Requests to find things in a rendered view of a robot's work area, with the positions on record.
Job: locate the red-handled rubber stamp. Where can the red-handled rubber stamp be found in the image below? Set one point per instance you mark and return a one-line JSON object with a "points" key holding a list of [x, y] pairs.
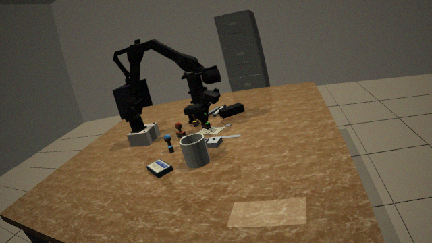
{"points": [[180, 134]]}

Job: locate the cream paper card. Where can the cream paper card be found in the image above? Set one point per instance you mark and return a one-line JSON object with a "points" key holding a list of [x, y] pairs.
{"points": [[212, 130]]}

